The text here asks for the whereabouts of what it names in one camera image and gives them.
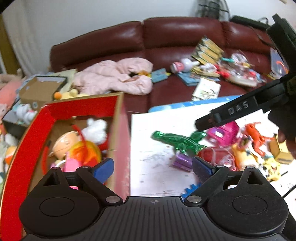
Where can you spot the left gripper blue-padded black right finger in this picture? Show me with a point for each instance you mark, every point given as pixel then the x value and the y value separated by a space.
pixel 212 179

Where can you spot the dark-skinned hand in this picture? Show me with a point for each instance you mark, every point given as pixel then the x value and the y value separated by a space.
pixel 291 145

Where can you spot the bald doll head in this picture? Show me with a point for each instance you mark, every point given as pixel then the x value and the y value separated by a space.
pixel 64 144

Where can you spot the red foil rose balloon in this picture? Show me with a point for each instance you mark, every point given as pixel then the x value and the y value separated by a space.
pixel 217 156

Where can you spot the purple small toy container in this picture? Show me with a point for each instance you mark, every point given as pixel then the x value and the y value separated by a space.
pixel 182 161

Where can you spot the pink plastic toy house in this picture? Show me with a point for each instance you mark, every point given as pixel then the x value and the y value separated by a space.
pixel 224 135

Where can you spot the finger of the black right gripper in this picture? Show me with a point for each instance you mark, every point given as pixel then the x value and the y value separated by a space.
pixel 228 112

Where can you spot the orange plastic toy figure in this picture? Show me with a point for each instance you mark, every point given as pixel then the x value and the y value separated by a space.
pixel 258 139

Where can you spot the yellow spotted dog toy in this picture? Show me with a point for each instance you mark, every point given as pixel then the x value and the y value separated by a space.
pixel 270 169

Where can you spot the blue children's book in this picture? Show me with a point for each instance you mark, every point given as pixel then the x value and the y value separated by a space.
pixel 159 75

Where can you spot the stack of yellow books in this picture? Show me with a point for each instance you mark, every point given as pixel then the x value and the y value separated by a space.
pixel 207 51

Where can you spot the yellow cardboard small box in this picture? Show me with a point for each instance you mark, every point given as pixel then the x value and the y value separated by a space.
pixel 280 151

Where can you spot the white printed card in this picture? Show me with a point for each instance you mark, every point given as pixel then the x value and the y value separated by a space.
pixel 206 89

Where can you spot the open brown cardboard box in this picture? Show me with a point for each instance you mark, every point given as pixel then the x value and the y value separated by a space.
pixel 40 90

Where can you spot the yellow cartoon figure toy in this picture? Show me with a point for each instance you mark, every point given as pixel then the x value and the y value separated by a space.
pixel 244 154

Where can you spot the pink padded jacket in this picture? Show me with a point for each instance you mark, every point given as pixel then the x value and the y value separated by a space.
pixel 128 75

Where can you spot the green foil crocodile balloon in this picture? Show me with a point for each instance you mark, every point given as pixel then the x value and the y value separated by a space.
pixel 182 143

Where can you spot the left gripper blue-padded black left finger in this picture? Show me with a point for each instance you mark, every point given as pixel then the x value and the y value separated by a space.
pixel 92 179

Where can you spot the dark red leather sofa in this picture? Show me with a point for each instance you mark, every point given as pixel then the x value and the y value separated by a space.
pixel 162 41

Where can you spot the white plush toy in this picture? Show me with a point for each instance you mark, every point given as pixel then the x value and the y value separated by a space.
pixel 95 131

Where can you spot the red cardboard box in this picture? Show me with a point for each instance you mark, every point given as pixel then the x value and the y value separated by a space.
pixel 30 161

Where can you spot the white instruction sheet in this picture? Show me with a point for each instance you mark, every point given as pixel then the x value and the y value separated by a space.
pixel 151 170

